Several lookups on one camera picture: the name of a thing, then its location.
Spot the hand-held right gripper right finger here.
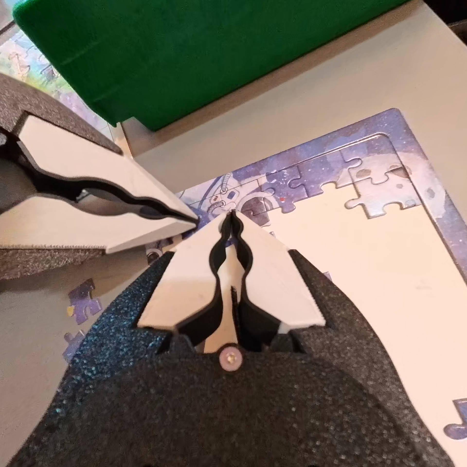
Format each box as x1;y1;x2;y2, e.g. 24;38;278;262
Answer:
232;211;326;345

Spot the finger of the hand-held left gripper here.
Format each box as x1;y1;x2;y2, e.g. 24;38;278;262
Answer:
18;116;198;225
0;194;198;255

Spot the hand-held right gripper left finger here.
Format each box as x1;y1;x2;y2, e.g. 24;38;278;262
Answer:
137;211;233;346

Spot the space puzzle board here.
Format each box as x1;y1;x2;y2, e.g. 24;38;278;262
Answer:
145;108;467;449

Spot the grey desk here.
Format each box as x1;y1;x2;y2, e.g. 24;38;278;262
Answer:
0;0;467;457

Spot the purple star-marked puzzle piece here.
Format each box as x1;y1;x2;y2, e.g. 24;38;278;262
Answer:
67;278;103;326

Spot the blue puzzle piece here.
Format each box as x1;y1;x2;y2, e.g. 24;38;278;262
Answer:
63;329;87;365

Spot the green plastic bin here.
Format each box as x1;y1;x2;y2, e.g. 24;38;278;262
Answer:
13;0;414;133

